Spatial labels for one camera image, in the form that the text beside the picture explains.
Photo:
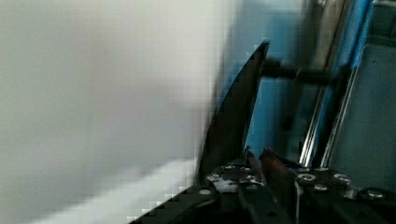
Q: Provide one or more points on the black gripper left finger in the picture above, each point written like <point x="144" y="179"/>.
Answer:
<point x="257" y="201"/>

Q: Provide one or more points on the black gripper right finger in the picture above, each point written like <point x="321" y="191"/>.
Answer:
<point x="281" y="181"/>

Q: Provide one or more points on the black toaster oven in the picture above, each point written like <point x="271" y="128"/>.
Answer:
<point x="362" y="142"/>

